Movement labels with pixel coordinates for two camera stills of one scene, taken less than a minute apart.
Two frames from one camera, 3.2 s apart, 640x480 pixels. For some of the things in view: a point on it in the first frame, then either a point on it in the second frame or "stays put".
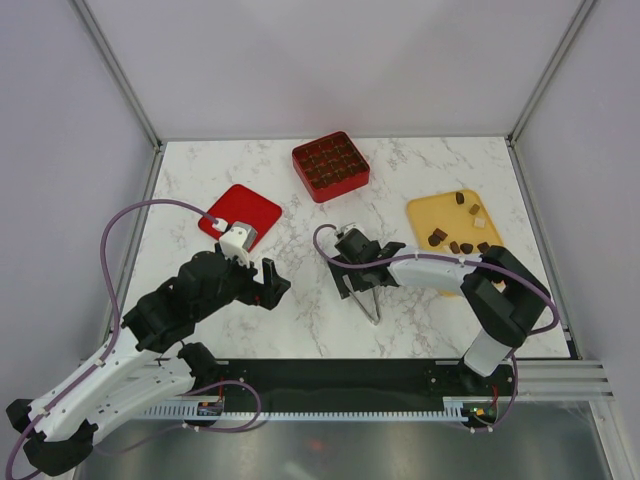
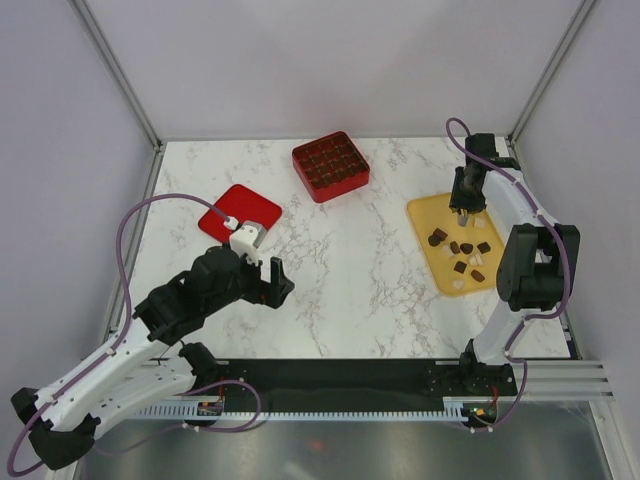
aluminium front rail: x=562 y=380 stays put
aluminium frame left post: x=118 y=72 stays put
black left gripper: x=266 y=294 stays put
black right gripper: x=338 y=272 → x=458 y=201
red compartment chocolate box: x=331 y=167 stays put
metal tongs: x=367 y=299 → x=462 y=217
